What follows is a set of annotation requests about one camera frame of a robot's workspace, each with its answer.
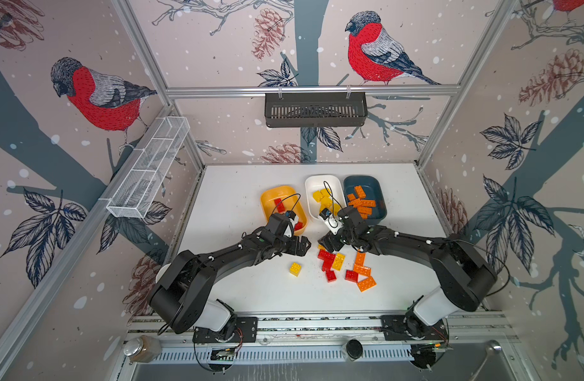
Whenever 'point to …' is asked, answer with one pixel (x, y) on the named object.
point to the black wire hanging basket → (316, 109)
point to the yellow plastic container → (282, 199)
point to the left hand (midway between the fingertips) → (304, 239)
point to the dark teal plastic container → (373, 208)
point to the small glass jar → (142, 348)
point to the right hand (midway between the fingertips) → (327, 230)
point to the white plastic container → (334, 182)
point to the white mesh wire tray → (145, 173)
